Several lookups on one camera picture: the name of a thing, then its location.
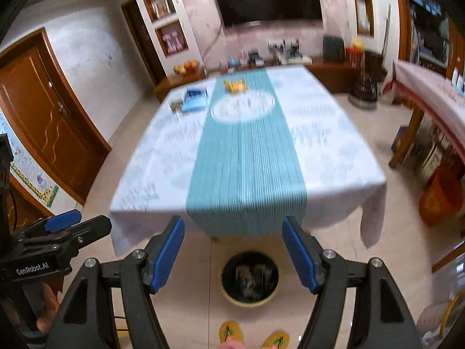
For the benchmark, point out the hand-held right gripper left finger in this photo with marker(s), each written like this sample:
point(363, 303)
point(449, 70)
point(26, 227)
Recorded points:
point(168, 254)

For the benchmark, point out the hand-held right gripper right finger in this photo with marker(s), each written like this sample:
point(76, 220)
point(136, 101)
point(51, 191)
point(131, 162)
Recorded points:
point(301, 256)

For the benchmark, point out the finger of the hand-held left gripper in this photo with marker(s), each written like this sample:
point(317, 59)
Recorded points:
point(90, 229)
point(63, 220)

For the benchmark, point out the black trash bin yellow rim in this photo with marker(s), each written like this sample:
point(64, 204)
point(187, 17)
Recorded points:
point(250, 280)

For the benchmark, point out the person's left hand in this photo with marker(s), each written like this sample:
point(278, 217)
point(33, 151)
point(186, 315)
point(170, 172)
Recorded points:
point(49, 309)

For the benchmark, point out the yellow printed slipper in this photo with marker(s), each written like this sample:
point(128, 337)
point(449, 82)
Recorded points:
point(275, 340)
point(230, 332)

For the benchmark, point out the wooden door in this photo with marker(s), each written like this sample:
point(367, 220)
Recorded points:
point(47, 116)

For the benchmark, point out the printed tablecloth with teal stripe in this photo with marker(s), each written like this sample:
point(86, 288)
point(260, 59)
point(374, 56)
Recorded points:
point(247, 160)

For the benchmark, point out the person's pink trouser leg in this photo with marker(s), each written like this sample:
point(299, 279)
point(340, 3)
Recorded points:
point(232, 344)

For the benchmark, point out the green snack packet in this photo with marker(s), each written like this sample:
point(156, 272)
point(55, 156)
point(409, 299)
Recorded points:
point(175, 106)

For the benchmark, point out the orange bucket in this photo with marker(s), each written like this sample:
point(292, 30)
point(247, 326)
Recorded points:
point(439, 200)

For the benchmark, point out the blue face mask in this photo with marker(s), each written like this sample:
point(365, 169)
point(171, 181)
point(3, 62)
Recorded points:
point(194, 100)

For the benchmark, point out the small wooden cabinet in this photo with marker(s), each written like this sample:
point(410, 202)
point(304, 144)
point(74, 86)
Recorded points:
point(181, 83)

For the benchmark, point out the black blender appliance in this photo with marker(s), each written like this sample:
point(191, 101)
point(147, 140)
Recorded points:
point(367, 87)

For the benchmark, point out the yellow snack packet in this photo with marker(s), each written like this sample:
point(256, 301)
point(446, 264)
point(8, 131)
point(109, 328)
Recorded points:
point(236, 85)

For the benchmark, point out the long wooden sideboard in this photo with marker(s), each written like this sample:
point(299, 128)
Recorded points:
point(327, 74)

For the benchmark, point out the bowl of fruit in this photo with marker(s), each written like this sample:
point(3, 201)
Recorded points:
point(186, 67)

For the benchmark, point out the blue teapot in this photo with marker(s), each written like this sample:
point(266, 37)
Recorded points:
point(231, 61)

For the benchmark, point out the red yellow box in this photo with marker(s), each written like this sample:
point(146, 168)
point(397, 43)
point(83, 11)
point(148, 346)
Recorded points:
point(354, 54)

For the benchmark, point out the table with pink cloth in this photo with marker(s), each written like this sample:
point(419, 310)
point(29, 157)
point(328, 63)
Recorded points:
point(428, 91)

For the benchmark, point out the dark green appliance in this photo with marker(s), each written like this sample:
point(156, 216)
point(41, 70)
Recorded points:
point(333, 48)

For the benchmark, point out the black television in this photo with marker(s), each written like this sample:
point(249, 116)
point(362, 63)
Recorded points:
point(267, 0)

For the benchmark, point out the children's wall poster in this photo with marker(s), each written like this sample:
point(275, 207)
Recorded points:
point(32, 178)

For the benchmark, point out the white wall shelf niche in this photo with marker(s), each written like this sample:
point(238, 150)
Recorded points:
point(163, 11)
point(361, 3)

